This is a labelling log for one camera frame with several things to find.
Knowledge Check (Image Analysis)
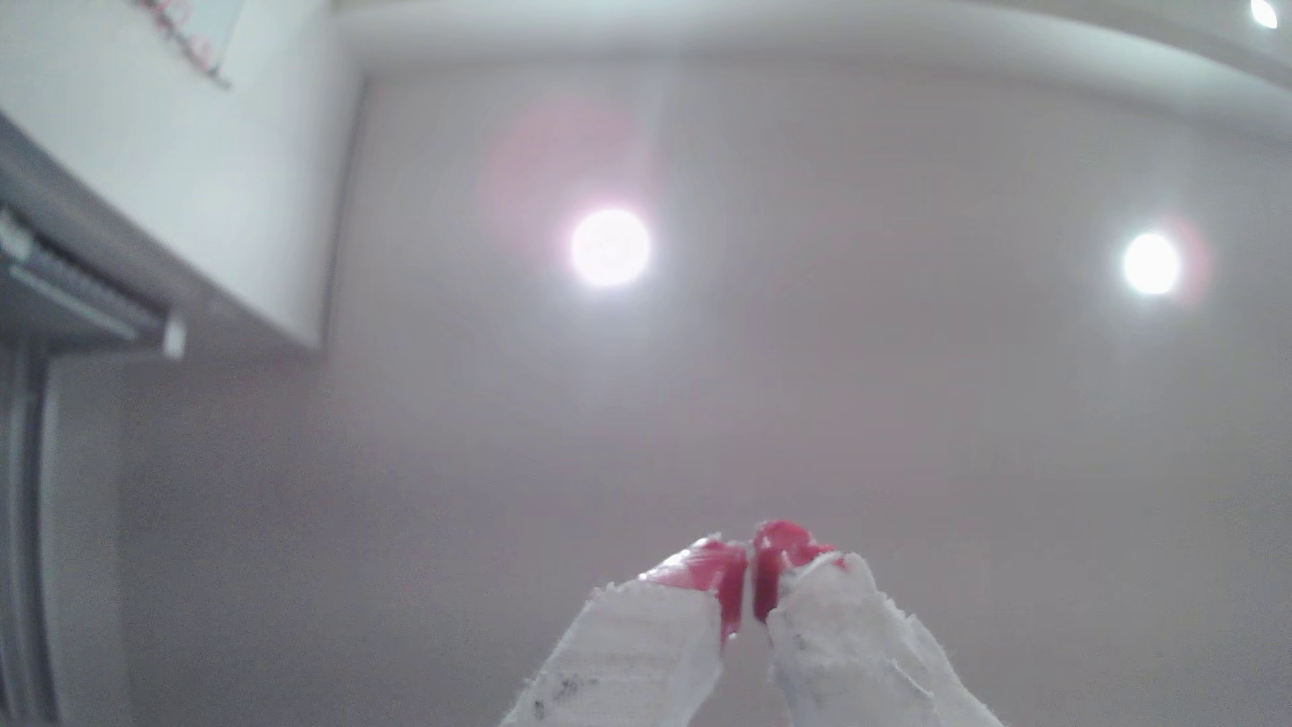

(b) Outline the gripper finger red tip cloth-wrapped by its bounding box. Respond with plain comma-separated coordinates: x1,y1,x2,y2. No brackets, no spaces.
753,519,1003,727
499,536,749,727

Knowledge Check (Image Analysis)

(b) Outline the wall poster with red print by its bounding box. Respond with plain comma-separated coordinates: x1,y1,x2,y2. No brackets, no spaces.
133,0,250,90

